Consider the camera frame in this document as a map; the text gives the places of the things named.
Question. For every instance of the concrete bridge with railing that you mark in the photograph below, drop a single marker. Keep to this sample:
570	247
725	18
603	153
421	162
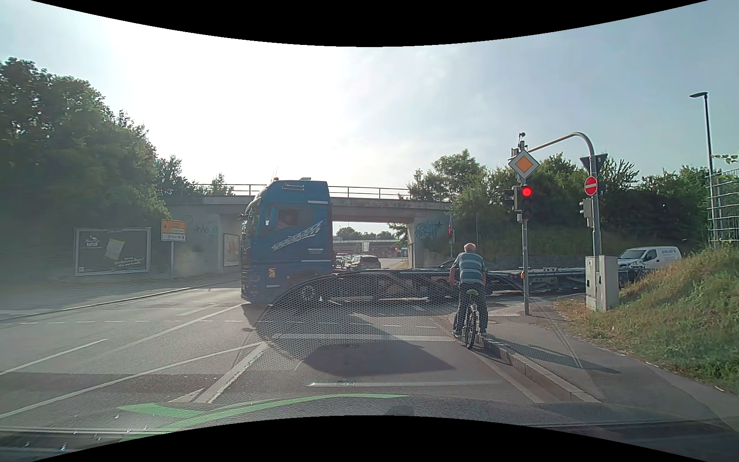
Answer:
382	209

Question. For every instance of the red car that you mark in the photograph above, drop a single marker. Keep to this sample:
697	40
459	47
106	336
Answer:
363	262

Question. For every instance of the distant traffic light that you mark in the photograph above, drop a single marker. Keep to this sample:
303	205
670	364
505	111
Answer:
450	234

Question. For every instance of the blue flatbed lorry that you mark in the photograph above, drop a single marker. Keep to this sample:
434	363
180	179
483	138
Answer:
287	240

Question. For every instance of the person on bicycle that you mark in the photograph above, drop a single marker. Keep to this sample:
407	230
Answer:
470	282

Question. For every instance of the traffic light with priority sign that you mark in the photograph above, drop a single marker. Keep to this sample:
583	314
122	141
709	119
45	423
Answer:
524	192

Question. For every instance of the car's own bonnet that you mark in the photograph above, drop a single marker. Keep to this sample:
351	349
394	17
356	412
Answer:
344	407

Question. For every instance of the road markings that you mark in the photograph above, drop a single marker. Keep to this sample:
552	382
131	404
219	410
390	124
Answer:
235	372

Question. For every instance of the orange road sign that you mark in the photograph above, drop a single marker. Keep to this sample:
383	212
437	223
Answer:
173	231

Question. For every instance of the green trees and bushes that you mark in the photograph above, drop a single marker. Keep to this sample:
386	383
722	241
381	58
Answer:
568	199

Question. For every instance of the traffic light mast with signs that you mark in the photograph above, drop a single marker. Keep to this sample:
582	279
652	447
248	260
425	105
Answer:
593	192

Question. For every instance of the grey street cabinet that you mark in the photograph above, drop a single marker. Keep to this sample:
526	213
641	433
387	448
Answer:
602	282

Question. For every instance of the grey asphalt road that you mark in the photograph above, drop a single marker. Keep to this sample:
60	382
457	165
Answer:
151	340

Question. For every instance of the dark billboard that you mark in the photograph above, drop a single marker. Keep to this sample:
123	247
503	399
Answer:
112	251

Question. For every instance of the grey paved pavement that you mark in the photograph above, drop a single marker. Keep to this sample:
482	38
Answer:
600	378

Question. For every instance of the white van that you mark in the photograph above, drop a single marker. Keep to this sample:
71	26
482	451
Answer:
650	256

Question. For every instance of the large green trees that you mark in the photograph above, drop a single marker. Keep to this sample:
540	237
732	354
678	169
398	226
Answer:
49	147

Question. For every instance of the grass bank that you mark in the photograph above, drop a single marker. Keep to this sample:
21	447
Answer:
696	314

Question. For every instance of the poster on bridge wall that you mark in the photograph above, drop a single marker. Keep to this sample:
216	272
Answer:
231	249

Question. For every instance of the tall lamp post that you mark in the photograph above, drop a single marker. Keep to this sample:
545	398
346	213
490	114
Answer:
708	147

